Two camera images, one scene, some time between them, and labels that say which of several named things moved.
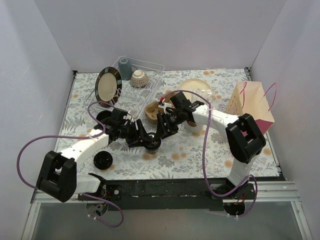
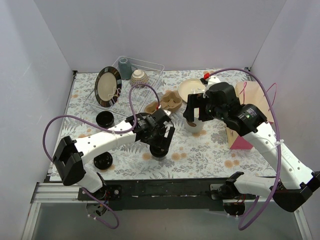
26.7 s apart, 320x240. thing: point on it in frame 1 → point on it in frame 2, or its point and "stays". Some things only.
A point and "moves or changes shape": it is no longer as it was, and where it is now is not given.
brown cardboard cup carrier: x=152 y=109 stays
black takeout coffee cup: x=103 y=114 stays
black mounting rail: x=166 y=195 stays
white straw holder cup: x=199 y=128 stays
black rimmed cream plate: x=108 y=86 stays
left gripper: x=135 y=132 → x=161 y=135
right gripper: x=165 y=122 → x=199 y=107
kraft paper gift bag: x=249 y=97 stays
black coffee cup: x=152 y=143 moves or changes shape
